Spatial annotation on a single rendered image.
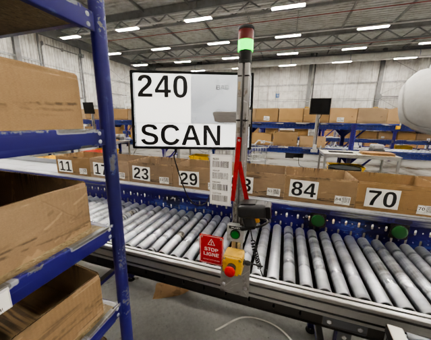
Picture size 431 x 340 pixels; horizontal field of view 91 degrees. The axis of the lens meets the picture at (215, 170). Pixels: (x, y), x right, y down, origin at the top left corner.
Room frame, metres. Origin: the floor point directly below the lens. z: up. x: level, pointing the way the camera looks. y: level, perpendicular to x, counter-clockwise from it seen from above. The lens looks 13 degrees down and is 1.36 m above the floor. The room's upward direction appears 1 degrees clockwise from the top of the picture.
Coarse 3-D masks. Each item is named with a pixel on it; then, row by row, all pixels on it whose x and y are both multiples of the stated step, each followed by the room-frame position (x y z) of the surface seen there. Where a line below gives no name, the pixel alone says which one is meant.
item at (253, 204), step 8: (248, 200) 0.72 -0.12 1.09; (256, 200) 0.72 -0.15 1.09; (264, 200) 0.72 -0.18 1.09; (240, 208) 0.69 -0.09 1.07; (248, 208) 0.68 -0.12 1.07; (256, 208) 0.67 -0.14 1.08; (264, 208) 0.67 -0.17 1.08; (240, 216) 0.69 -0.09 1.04; (248, 216) 0.68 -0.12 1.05; (256, 216) 0.67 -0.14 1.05; (264, 216) 0.67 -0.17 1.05; (248, 224) 0.69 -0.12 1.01; (256, 224) 0.70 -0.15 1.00
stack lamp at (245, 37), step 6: (240, 30) 0.76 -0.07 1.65; (246, 30) 0.75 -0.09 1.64; (252, 30) 0.76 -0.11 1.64; (240, 36) 0.76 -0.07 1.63; (246, 36) 0.75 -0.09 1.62; (252, 36) 0.76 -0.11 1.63; (240, 42) 0.76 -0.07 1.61; (246, 42) 0.75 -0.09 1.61; (252, 42) 0.76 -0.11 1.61; (240, 48) 0.76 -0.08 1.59; (246, 48) 0.75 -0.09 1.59; (252, 48) 0.76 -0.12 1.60
